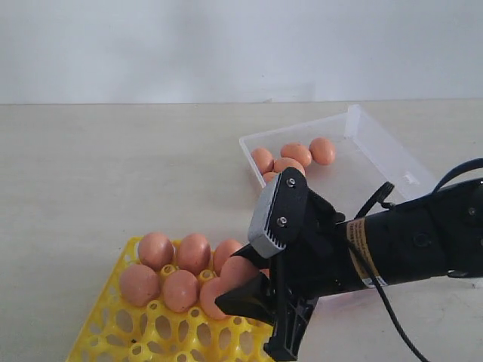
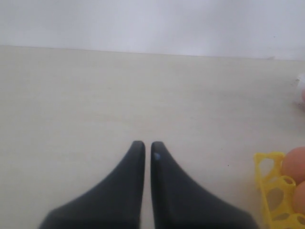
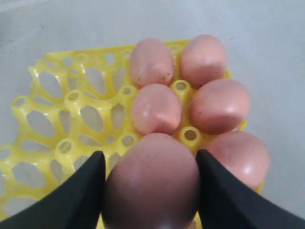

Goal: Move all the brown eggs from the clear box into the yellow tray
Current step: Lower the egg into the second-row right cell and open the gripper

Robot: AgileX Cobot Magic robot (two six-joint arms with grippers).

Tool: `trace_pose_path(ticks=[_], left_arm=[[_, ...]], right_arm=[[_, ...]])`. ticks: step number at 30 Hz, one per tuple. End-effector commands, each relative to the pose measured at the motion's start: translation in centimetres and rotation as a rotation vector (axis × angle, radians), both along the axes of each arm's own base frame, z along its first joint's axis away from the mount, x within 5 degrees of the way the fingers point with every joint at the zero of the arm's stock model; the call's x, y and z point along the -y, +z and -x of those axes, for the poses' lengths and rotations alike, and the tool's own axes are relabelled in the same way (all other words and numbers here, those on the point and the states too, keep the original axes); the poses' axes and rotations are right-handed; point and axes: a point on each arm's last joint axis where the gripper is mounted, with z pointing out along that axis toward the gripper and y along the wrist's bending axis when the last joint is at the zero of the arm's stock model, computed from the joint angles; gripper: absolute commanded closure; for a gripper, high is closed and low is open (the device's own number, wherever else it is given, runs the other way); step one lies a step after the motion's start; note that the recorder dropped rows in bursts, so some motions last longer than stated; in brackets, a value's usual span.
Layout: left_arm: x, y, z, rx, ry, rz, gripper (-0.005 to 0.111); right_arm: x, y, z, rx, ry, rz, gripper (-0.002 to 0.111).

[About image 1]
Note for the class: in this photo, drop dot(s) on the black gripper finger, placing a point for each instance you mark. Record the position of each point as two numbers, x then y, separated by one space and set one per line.
256 299
292 316

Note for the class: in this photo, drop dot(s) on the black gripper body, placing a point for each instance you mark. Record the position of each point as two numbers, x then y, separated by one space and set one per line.
316 261

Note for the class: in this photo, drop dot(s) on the brown egg tray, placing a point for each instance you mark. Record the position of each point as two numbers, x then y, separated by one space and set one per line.
223 251
155 250
194 253

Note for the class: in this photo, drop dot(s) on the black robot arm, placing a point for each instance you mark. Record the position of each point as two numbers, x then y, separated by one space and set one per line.
437 234

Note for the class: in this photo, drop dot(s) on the yellow plastic egg tray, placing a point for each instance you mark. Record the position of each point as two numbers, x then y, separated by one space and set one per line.
118 331

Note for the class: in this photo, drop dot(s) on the brown egg cluster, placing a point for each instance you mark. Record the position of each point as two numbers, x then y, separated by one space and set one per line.
269 176
208 293
180 291

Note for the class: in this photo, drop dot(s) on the clear plastic container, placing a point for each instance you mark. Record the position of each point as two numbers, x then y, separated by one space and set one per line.
370 170

